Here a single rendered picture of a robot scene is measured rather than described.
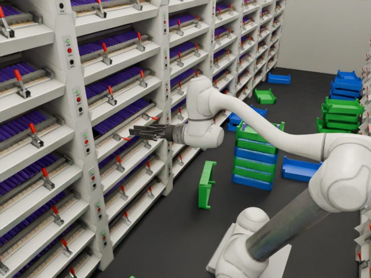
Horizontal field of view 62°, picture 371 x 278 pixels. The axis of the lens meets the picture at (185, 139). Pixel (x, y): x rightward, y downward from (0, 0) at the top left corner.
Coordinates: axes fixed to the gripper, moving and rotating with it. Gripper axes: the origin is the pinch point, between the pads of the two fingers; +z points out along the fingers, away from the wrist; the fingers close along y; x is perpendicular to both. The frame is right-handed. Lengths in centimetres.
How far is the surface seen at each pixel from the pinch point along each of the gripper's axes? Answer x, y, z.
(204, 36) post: -22, -116, 12
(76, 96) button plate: -23.6, 19.8, 10.4
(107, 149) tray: 8.7, 6.1, 15.9
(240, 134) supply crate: 41, -83, -22
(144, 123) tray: 9.0, -26.2, 14.8
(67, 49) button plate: -41.6, 19.9, 7.6
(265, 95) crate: 80, -271, 4
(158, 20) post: -42, -46, 7
